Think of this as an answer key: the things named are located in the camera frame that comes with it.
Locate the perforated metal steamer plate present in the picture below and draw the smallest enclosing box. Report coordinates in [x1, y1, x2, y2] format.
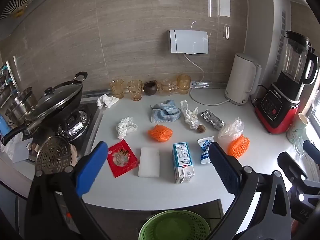
[35, 135, 72, 175]

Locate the white foam block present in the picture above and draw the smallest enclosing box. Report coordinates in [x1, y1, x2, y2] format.
[138, 147, 160, 178]

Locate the clear drinking glass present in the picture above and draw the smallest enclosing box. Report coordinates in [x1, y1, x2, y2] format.
[294, 132, 312, 158]

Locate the small amber glass cup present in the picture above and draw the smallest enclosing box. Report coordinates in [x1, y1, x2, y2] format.
[109, 79, 125, 99]

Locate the orange foam net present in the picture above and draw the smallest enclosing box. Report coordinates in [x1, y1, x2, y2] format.
[147, 124, 173, 142]
[227, 134, 250, 158]

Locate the range hood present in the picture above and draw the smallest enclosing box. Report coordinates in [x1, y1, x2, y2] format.
[0, 0, 68, 39]

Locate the white plastic wrapper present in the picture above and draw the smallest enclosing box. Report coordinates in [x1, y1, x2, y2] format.
[180, 100, 199, 130]

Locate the aluminium foil packet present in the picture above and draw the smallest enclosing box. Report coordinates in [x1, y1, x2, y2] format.
[199, 109, 225, 130]

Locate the crumpled white tissue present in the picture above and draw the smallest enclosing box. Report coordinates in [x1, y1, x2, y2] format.
[116, 117, 138, 139]
[97, 94, 119, 108]

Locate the red black blender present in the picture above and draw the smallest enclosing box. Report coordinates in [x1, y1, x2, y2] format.
[254, 30, 319, 134]

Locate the white wall box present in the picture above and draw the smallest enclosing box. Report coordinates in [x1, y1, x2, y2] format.
[168, 29, 209, 55]

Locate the metal wall rack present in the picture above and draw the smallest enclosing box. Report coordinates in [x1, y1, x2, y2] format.
[0, 60, 15, 98]

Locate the clear glass teapot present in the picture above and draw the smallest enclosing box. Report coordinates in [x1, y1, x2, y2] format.
[157, 79, 179, 97]

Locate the white power cable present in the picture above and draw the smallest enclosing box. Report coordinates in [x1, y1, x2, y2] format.
[184, 54, 232, 105]

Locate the blue terry towel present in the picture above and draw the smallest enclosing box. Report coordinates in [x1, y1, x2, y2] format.
[150, 99, 181, 123]

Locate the glass wok lid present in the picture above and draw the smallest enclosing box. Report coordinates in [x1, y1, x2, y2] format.
[25, 80, 83, 121]

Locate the stainless steel pot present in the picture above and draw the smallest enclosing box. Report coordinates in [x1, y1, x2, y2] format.
[5, 87, 38, 127]

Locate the green plastic basket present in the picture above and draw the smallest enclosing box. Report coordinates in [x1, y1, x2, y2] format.
[139, 210, 212, 240]

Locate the white electric kettle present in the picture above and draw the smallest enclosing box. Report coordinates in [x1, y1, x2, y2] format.
[224, 52, 262, 105]

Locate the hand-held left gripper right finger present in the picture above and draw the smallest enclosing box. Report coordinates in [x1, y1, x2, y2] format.
[207, 142, 292, 240]

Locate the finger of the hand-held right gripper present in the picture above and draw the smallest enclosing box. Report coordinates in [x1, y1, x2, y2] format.
[303, 140, 320, 157]
[277, 152, 309, 180]

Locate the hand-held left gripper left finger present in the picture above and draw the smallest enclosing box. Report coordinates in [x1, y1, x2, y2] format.
[25, 141, 110, 240]

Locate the blue white snack wrapper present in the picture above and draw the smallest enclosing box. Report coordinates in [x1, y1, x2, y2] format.
[197, 136, 215, 165]

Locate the foil burner liner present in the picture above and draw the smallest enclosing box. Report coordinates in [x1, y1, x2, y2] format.
[54, 110, 92, 140]

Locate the black power cable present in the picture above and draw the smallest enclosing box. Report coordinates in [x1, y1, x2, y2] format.
[251, 84, 269, 105]

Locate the clear plastic bag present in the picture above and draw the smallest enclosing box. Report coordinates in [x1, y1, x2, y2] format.
[218, 119, 244, 144]

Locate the red snack packet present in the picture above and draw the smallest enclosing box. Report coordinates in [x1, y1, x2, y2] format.
[107, 140, 139, 178]

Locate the black wok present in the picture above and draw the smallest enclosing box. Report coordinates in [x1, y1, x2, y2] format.
[0, 72, 88, 145]

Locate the amber ribbed glass mug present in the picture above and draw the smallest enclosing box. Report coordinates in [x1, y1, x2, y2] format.
[177, 74, 192, 95]

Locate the brown clay pot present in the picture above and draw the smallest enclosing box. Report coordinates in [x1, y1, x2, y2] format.
[143, 81, 158, 96]

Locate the pale green mug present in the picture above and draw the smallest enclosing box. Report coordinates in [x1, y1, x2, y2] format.
[286, 112, 309, 143]

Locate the white milk carton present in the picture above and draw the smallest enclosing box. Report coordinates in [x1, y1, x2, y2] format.
[172, 142, 195, 184]

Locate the large amber glass cup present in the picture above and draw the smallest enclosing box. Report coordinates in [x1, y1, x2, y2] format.
[127, 80, 143, 102]

